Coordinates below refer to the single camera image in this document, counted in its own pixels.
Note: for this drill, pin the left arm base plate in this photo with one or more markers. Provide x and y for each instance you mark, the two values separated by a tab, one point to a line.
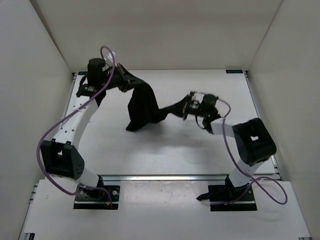
98	199

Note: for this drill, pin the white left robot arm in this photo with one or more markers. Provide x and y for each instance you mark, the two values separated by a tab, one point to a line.
60	156

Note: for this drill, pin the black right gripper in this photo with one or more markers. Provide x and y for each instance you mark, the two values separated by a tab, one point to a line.
184	104

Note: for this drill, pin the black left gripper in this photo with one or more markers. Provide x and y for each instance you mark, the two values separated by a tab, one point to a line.
128	76

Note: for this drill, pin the left blue corner label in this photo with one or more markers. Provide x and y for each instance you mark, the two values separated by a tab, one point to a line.
81	73

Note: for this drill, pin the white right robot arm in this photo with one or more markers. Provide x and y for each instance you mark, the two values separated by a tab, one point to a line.
253	141

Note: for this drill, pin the right blue corner label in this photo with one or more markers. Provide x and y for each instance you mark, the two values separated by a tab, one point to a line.
233	71

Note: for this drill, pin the blue corner label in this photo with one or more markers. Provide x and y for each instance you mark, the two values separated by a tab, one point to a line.
81	73
233	71

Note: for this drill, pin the aluminium front rail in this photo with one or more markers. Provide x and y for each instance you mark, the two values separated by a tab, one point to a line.
165	178

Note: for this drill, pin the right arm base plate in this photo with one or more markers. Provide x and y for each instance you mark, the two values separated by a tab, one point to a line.
224	199

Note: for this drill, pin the black skirt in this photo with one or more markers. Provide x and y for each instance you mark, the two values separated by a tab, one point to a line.
143	108

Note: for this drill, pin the aluminium left side rail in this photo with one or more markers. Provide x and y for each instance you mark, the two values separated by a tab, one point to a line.
68	110

